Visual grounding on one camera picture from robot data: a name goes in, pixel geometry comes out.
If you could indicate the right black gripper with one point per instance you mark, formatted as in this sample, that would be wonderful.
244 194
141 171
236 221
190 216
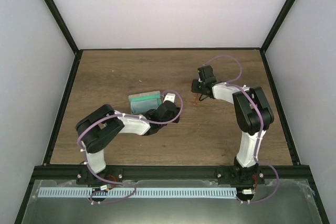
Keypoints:
194 87

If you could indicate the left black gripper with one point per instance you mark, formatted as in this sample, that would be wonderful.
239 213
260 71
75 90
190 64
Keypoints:
176 112

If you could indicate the grey glasses case green inside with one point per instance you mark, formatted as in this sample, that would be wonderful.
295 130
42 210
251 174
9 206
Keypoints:
145 96

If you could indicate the pink transparent sunglasses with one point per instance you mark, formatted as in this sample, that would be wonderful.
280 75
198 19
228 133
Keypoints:
189 98

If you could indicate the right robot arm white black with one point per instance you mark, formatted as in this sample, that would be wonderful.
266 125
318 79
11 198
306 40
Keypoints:
253 115

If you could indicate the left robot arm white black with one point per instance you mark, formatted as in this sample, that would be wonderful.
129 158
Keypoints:
99 128

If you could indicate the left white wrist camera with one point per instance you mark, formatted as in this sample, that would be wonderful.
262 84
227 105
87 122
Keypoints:
169 97

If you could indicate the light blue slotted cable duct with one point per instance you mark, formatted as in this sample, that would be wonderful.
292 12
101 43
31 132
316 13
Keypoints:
72 192

